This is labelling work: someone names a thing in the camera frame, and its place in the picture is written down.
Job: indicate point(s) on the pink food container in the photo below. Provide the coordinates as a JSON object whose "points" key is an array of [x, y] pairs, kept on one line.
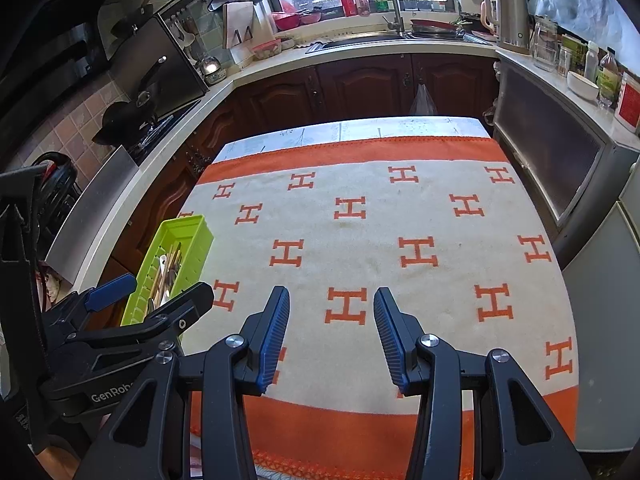
{"points": [[265, 50]]}

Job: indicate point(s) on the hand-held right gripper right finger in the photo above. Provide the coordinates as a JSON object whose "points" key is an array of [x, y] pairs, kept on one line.
{"points": [[392, 345]]}

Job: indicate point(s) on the gas stove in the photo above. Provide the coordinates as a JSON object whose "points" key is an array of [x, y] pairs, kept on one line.
{"points": [[155, 135]]}

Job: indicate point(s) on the black range hood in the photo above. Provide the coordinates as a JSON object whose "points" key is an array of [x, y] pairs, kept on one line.
{"points": [[50, 45]]}

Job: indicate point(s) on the white ceramic spoon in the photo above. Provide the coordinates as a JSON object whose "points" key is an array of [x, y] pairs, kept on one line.
{"points": [[162, 266]]}

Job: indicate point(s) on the orange and cream printed blanket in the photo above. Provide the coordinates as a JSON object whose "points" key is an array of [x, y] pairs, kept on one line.
{"points": [[375, 280]]}

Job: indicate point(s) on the wooden cutting board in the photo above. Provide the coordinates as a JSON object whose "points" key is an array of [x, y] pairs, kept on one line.
{"points": [[237, 25]]}

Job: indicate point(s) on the red box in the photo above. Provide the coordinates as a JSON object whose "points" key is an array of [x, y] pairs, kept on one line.
{"points": [[630, 102]]}

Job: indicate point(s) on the stainless steel sink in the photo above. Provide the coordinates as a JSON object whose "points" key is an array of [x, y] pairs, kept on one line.
{"points": [[370, 39]]}

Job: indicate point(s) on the dark wooden kitchen cabinets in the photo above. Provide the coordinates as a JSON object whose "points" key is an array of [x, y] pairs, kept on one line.
{"points": [[360, 85]]}

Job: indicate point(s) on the clear plastic bottle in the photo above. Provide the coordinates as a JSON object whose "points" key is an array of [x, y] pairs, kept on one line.
{"points": [[607, 77]]}

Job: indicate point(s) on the green plastic utensil tray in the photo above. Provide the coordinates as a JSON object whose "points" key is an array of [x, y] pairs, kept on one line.
{"points": [[192, 245]]}

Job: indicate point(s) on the black wok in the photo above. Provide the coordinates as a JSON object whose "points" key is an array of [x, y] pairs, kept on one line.
{"points": [[120, 120]]}

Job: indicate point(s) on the white ceramic bowl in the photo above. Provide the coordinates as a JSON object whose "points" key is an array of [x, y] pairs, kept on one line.
{"points": [[582, 85]]}

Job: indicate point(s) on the green box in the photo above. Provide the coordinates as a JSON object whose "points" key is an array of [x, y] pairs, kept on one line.
{"points": [[572, 50]]}

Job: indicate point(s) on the small patterned teapot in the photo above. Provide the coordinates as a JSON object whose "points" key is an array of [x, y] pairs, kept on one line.
{"points": [[210, 67]]}

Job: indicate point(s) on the red frying pan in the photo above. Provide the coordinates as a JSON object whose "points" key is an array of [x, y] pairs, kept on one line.
{"points": [[435, 25]]}

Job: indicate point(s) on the white plastic bottle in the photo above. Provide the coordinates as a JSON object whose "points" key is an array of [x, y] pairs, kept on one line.
{"points": [[592, 60]]}

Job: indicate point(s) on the stainless steel splash panel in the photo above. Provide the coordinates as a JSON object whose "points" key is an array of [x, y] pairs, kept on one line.
{"points": [[180, 75]]}

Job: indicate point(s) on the wooden chopstick with red print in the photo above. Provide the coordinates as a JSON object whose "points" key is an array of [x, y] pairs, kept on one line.
{"points": [[173, 265]]}

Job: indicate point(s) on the pink bowl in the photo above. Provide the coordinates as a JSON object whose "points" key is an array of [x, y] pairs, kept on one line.
{"points": [[287, 20]]}

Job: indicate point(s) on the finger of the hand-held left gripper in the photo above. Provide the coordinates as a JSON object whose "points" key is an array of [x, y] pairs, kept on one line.
{"points": [[185, 307], [110, 292]]}

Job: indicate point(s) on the clear glass jar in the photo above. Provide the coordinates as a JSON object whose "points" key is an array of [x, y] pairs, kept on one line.
{"points": [[545, 45]]}

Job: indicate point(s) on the white kitchen countertop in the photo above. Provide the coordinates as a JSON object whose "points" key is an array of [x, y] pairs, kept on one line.
{"points": [[250, 72]]}

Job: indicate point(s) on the stainless steel floor cabinet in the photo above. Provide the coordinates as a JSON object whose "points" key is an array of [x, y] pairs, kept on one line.
{"points": [[550, 135]]}

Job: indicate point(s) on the hanging clear plastic bag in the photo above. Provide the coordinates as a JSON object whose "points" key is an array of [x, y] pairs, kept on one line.
{"points": [[423, 102]]}

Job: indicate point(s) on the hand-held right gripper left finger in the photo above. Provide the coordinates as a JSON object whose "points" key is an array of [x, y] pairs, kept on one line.
{"points": [[272, 345]]}

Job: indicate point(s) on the steel electric kettle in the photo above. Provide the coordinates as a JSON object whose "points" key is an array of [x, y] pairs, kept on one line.
{"points": [[507, 20]]}

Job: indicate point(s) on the white appliance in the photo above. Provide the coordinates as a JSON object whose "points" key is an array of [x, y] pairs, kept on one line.
{"points": [[605, 335]]}

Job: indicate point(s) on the white spatula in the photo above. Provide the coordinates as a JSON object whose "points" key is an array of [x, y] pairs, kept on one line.
{"points": [[185, 35]]}

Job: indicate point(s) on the black frying pan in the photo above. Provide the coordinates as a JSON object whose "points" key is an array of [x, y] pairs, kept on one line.
{"points": [[150, 82]]}

